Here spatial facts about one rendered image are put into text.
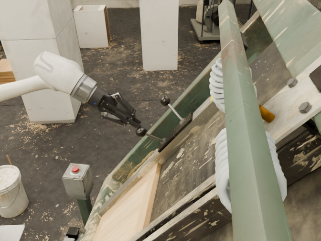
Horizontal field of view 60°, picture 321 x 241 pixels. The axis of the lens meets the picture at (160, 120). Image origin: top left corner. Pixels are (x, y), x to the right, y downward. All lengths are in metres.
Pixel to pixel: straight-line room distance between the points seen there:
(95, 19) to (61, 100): 2.66
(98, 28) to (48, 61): 4.92
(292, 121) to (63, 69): 0.75
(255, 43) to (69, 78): 0.67
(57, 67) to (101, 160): 2.16
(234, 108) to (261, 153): 0.05
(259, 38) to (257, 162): 0.95
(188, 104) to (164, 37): 3.47
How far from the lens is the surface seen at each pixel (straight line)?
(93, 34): 5.94
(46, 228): 2.65
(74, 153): 3.23
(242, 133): 0.19
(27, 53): 3.37
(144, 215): 0.96
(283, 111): 0.46
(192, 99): 1.20
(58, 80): 0.99
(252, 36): 1.09
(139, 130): 1.00
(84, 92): 0.98
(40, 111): 3.71
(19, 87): 1.16
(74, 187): 1.67
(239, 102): 0.22
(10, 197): 2.67
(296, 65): 0.54
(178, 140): 1.02
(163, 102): 1.00
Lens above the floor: 2.05
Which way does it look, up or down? 35 degrees down
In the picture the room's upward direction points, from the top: 1 degrees counter-clockwise
